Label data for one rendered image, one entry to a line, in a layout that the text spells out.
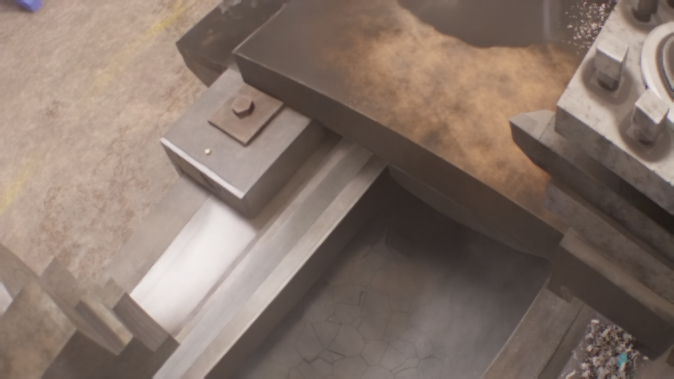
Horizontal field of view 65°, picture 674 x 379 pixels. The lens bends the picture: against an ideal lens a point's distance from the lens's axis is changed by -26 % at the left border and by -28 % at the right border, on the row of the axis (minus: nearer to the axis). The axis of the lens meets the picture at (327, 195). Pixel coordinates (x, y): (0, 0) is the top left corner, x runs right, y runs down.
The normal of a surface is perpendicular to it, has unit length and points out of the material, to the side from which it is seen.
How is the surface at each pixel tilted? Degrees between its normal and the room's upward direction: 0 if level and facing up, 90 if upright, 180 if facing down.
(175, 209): 0
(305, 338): 14
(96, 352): 103
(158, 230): 0
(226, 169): 0
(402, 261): 22
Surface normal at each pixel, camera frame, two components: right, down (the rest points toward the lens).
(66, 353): 0.78, 0.57
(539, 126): -0.18, -0.52
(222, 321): 0.45, 0.00
